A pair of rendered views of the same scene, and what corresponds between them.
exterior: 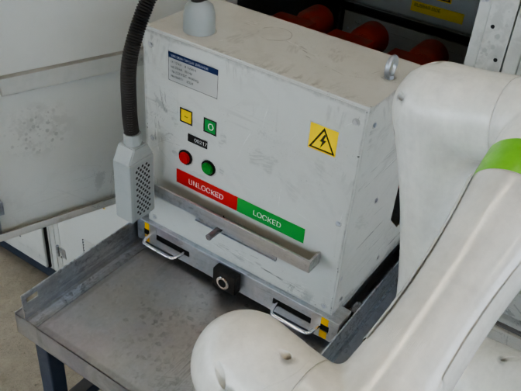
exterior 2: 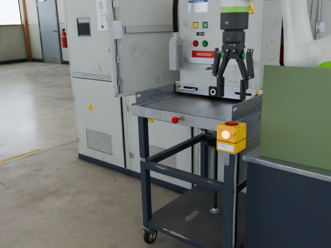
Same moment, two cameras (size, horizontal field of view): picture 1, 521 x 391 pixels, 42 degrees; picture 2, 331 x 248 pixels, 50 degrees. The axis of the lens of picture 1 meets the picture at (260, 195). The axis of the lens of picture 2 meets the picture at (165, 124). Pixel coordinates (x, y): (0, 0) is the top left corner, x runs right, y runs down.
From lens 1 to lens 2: 1.02 m
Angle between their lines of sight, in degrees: 21
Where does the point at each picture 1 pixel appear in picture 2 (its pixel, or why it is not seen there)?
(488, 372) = (322, 40)
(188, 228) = (196, 77)
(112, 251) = (166, 93)
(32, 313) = (138, 103)
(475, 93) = not seen: outside the picture
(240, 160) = (217, 34)
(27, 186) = (131, 76)
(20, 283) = (112, 175)
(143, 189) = (180, 56)
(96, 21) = (158, 11)
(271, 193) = not seen: hidden behind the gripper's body
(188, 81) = (196, 9)
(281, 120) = not seen: hidden behind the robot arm
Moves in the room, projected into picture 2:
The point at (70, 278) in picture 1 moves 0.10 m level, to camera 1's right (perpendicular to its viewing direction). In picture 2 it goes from (151, 96) to (170, 95)
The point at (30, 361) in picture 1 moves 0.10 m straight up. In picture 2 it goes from (119, 197) to (118, 185)
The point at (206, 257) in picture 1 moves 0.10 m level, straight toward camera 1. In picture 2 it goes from (205, 86) to (207, 90)
